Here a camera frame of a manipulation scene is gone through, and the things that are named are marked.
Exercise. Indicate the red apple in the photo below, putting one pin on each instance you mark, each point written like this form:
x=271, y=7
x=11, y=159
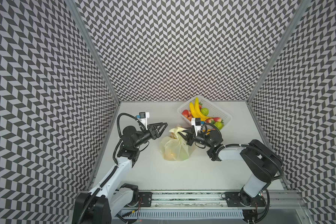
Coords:
x=186, y=113

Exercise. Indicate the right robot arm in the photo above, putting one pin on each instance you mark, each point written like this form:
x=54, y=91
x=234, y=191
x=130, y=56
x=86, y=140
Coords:
x=265, y=165

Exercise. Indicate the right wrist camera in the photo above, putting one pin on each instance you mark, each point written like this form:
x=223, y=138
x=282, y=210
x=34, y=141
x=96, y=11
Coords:
x=196, y=124

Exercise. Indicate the white vent strip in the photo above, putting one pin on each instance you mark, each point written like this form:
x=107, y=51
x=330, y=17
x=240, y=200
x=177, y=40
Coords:
x=185, y=214

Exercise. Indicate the red strawberry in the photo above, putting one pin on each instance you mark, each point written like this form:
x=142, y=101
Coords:
x=210, y=120

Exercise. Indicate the yellow plastic bag orange print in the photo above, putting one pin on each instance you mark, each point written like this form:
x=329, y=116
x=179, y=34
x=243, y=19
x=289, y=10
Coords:
x=174, y=147

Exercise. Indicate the green mango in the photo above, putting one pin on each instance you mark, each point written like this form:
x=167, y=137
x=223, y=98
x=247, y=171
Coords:
x=219, y=125

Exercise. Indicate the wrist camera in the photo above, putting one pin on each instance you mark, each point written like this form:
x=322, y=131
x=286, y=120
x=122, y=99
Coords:
x=143, y=117
x=196, y=124

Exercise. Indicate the green apple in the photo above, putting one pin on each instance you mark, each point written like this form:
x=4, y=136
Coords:
x=205, y=111

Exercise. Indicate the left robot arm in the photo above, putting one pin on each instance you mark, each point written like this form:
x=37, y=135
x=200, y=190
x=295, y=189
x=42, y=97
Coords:
x=106, y=199

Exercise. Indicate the aluminium corner post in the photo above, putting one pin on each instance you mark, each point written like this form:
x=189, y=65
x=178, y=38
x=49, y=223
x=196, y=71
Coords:
x=297, y=16
x=71, y=5

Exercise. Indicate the white plastic fruit basket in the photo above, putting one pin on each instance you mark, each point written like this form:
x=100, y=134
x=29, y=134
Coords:
x=214, y=111

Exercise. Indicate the aluminium right corner post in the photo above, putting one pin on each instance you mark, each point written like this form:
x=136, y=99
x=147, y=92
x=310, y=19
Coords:
x=297, y=16

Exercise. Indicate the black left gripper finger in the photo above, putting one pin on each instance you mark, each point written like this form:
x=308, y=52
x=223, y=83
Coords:
x=157, y=134
x=160, y=126

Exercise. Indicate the aluminium left corner post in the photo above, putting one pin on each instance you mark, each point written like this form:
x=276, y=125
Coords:
x=71, y=5

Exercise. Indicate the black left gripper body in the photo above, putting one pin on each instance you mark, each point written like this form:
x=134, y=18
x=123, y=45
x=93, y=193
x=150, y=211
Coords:
x=146, y=137

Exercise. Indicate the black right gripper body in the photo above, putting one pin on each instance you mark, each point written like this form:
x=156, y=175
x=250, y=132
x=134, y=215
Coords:
x=193, y=136

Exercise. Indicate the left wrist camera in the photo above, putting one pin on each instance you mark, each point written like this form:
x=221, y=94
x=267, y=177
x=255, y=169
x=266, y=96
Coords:
x=143, y=117

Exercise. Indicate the yellow banana bunch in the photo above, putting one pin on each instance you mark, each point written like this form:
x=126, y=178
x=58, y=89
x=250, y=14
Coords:
x=195, y=107

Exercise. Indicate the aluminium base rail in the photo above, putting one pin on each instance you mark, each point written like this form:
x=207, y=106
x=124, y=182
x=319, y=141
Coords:
x=207, y=200

